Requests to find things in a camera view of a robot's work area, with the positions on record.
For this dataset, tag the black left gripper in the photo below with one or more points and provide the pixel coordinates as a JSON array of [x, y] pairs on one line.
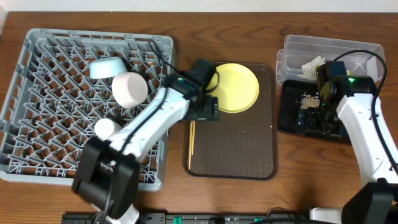
[[204, 109]]

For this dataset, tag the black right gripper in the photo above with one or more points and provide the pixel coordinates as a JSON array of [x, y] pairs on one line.
[[307, 121]]

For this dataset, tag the yellow plate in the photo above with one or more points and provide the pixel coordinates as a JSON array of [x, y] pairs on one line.
[[235, 86]]

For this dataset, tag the white pink bowl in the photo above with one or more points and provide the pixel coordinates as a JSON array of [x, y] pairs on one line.
[[129, 89]]

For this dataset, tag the pale green cup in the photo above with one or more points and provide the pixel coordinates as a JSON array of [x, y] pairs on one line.
[[104, 128]]

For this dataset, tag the light blue bowl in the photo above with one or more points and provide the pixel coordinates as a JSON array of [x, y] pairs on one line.
[[106, 67]]

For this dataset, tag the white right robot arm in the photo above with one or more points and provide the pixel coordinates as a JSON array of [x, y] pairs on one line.
[[358, 108]]

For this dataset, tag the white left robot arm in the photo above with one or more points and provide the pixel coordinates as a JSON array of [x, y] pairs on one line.
[[108, 172]]

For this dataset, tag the spilled rice food waste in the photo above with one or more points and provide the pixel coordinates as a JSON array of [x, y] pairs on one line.
[[309, 101]]

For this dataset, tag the black food waste tray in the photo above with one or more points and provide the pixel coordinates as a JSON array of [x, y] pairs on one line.
[[292, 91]]

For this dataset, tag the clear plastic waste bin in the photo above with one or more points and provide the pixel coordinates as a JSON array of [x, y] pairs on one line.
[[300, 50]]

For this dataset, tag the dark brown serving tray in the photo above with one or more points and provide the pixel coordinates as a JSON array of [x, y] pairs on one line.
[[240, 145]]

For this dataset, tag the grey plastic dish rack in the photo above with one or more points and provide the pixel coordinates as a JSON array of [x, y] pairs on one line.
[[52, 104]]

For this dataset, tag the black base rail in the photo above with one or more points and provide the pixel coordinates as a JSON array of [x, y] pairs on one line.
[[161, 218]]

